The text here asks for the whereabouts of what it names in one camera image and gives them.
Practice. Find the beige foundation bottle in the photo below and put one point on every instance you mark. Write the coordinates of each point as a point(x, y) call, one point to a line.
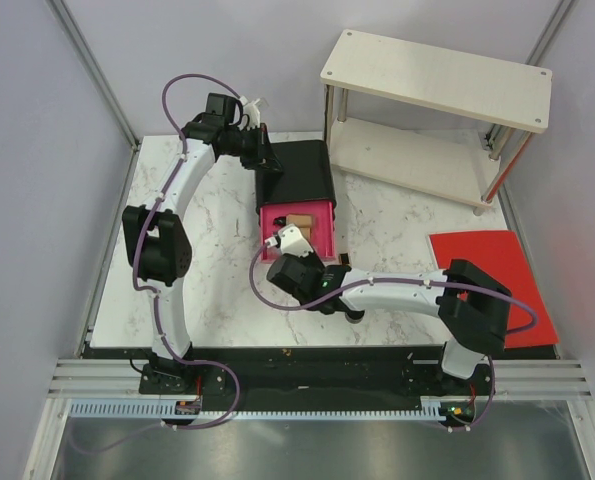
point(306, 232)

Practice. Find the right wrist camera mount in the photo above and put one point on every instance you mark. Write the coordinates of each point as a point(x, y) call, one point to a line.
point(288, 240)

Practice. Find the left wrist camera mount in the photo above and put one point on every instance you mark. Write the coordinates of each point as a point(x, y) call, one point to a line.
point(252, 112)

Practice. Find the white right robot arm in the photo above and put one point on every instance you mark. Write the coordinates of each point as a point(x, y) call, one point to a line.
point(469, 302)

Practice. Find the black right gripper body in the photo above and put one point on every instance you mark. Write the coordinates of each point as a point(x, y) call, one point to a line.
point(309, 261)

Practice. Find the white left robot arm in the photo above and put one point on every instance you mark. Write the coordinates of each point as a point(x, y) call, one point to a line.
point(158, 248)

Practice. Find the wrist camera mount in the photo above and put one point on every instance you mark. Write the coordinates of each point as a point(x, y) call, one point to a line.
point(252, 112)
point(288, 240)

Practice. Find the beige foundation tube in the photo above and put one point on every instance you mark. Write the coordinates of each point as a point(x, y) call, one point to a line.
point(300, 220)

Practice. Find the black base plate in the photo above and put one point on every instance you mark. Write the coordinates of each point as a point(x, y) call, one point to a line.
point(334, 377)

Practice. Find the black round jar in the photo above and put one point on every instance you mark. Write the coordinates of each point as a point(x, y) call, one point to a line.
point(354, 317)

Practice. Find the red board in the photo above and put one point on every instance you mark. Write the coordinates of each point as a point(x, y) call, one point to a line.
point(500, 255)

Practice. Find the white cable duct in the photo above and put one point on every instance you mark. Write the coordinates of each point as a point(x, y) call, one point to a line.
point(171, 409)

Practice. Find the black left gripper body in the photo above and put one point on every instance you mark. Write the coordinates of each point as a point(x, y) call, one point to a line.
point(250, 147)

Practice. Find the pink top drawer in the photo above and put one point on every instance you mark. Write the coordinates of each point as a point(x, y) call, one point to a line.
point(273, 217)

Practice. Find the gold black lipstick case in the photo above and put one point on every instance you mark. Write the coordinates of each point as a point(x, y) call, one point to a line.
point(344, 259)

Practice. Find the white two-tier shelf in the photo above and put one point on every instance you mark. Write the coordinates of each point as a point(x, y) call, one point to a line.
point(438, 121)

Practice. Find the black drawer cabinet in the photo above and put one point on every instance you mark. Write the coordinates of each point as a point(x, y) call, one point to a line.
point(305, 176)

